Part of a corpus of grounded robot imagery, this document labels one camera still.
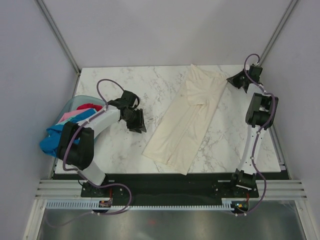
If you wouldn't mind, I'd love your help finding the blue t-shirt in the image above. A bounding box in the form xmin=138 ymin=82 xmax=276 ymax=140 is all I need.
xmin=39 ymin=121 xmax=96 ymax=162

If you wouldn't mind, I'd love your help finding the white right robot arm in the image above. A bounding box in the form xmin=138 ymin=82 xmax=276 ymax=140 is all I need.
xmin=227 ymin=64 xmax=279 ymax=197

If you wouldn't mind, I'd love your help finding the clear teal-rimmed plastic basket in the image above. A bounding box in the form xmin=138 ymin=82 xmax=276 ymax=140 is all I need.
xmin=53 ymin=95 xmax=106 ymax=161

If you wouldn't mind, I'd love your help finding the red t-shirt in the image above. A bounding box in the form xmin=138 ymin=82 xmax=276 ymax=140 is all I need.
xmin=76 ymin=103 xmax=103 ymax=112

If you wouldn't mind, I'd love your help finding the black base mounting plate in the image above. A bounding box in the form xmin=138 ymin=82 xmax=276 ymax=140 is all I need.
xmin=81 ymin=173 xmax=259 ymax=206

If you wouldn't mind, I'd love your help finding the right aluminium corner post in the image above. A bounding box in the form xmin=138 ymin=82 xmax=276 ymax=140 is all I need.
xmin=257 ymin=0 xmax=300 ymax=66

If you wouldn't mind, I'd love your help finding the aluminium corner post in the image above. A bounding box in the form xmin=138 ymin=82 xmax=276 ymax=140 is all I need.
xmin=34 ymin=0 xmax=81 ymax=77
xmin=257 ymin=0 xmax=300 ymax=66

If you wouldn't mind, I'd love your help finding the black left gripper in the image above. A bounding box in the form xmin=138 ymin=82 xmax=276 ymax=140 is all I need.
xmin=122 ymin=108 xmax=147 ymax=134

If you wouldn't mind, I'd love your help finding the aluminium frame rail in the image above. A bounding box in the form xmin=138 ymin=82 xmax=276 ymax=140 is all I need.
xmin=35 ymin=180 xmax=307 ymax=201

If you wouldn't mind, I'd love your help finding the pink t-shirt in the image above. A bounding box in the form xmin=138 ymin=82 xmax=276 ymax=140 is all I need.
xmin=56 ymin=109 xmax=86 ymax=125

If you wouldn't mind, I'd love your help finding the left aluminium corner post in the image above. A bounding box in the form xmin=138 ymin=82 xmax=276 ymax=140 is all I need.
xmin=34 ymin=0 xmax=81 ymax=77

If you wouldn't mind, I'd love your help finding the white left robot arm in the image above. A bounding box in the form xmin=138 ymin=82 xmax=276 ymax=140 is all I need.
xmin=56 ymin=90 xmax=147 ymax=197

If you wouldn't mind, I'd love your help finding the cream white t-shirt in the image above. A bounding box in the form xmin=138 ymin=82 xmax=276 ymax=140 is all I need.
xmin=142 ymin=64 xmax=227 ymax=175

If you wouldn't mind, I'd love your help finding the white slotted cable duct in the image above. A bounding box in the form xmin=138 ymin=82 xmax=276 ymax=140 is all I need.
xmin=45 ymin=199 xmax=234 ymax=211

